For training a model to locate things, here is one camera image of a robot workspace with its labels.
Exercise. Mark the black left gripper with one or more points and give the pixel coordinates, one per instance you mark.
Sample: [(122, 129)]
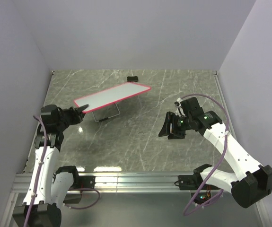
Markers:
[(76, 116)]

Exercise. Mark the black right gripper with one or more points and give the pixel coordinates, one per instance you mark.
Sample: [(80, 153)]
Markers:
[(171, 118)]

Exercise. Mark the pink framed whiteboard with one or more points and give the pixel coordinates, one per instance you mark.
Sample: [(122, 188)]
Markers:
[(110, 96)]

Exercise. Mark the yellow whiteboard eraser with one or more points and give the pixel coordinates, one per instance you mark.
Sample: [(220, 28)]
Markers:
[(132, 79)]

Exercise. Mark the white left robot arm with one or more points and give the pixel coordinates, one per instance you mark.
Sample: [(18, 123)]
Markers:
[(41, 207)]

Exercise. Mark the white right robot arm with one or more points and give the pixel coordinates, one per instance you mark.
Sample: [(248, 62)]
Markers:
[(250, 180)]

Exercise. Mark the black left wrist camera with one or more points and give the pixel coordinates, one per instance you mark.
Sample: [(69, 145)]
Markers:
[(50, 115)]

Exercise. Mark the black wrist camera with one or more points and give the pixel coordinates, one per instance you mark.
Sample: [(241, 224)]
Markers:
[(188, 108), (50, 115)]

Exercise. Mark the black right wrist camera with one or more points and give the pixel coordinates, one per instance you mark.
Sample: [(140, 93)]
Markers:
[(188, 108)]

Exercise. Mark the wire whiteboard easel stand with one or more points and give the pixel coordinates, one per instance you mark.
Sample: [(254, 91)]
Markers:
[(107, 113)]

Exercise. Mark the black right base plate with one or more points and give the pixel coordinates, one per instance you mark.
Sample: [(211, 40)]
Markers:
[(188, 182)]

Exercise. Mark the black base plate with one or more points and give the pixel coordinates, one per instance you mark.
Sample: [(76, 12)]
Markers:
[(86, 181), (188, 182)]

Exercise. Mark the aluminium mounting rail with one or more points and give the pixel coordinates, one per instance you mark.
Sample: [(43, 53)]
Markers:
[(143, 182)]

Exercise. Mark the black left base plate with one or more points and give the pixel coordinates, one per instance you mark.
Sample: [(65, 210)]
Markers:
[(86, 181)]

